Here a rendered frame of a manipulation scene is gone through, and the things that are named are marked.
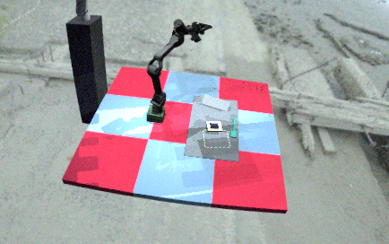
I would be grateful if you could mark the white square tile with dark grey centre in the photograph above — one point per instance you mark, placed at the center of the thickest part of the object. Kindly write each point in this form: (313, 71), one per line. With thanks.
(214, 126)

